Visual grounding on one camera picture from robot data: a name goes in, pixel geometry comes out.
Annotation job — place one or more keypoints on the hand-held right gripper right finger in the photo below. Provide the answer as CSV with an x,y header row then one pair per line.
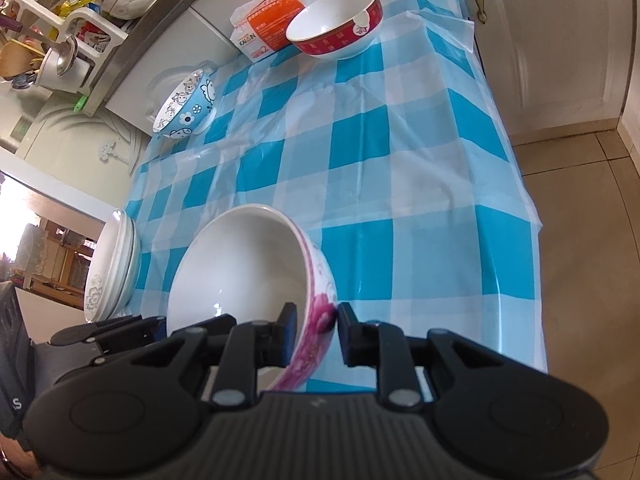
x,y
349,340

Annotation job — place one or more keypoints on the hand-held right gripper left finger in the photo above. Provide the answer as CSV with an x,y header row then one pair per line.
x,y
289,335

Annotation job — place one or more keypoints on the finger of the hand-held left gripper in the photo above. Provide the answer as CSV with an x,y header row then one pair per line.
x,y
100,330

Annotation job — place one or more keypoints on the white bowl pink flowers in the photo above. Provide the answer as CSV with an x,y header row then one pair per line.
x,y
240,270

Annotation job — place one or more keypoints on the wooden cabinet lace cover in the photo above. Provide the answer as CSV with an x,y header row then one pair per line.
x,y
45,255

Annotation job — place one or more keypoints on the blue checked tablecloth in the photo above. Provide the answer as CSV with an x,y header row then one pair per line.
x,y
390,160

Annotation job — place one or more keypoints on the frosted glass sliding door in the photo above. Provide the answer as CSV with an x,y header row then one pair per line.
x,y
60,145

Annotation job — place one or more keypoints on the green clip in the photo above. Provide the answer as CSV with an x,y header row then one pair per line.
x,y
81,104

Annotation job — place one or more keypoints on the blue cartoon bowl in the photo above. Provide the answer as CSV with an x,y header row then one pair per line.
x,y
187,110

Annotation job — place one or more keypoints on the white utensil holder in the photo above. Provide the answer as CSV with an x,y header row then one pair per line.
x,y
75,72

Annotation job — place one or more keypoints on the wooden spatula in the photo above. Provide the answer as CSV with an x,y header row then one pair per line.
x,y
15,60

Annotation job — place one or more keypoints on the white rack red label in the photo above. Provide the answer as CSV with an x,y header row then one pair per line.
x,y
95,32

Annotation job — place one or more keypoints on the steel counter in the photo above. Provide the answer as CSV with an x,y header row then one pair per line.
x,y
150,35

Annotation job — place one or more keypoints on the orange white packet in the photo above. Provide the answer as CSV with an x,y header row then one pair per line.
x,y
265,22

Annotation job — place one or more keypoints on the red rimmed white bowl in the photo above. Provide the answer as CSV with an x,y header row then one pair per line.
x,y
335,20

